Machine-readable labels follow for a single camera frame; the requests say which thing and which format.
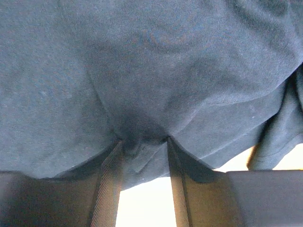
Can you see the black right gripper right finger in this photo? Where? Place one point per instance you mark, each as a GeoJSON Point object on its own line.
{"type": "Point", "coordinates": [207, 198]}

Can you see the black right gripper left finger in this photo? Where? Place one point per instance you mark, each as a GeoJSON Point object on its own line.
{"type": "Point", "coordinates": [86, 195]}

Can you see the black t shirt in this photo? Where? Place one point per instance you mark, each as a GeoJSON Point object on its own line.
{"type": "Point", "coordinates": [219, 76]}

